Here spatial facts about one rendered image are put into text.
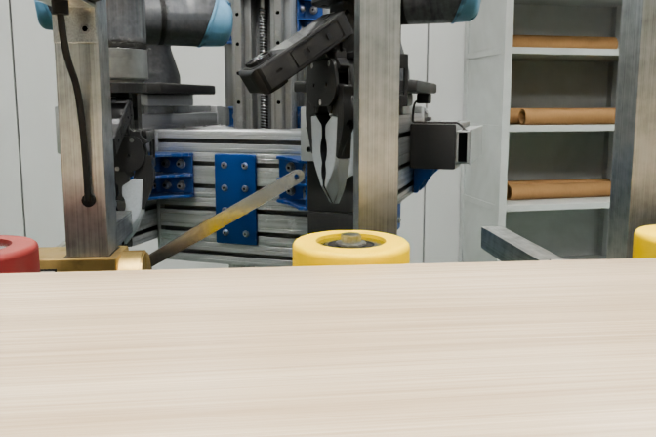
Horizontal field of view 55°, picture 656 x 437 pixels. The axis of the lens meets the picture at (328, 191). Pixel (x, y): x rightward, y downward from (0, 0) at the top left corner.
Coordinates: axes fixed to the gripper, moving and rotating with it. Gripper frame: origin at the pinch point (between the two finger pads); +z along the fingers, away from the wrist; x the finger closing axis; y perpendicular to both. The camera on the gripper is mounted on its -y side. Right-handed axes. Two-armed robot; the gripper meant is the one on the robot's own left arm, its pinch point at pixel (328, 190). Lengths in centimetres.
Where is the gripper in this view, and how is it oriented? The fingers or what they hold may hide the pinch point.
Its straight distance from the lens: 65.1
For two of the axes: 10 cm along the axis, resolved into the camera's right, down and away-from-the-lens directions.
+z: 0.0, 9.9, 1.4
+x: -4.3, -1.2, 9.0
